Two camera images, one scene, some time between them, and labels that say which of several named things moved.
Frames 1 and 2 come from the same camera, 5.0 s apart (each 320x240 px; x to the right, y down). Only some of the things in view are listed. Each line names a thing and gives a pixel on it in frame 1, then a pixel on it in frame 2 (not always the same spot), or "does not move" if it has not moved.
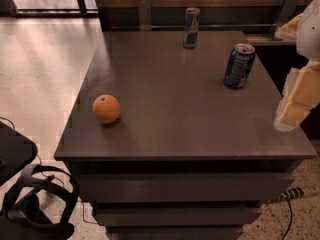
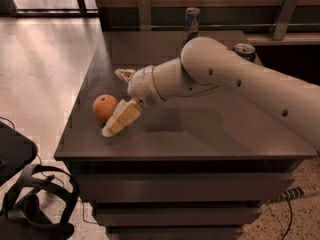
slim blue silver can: x=191 y=28 does not move
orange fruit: x=106 y=108 does not move
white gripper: x=309 y=34 to x=141 y=85
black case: x=16 y=152 does not move
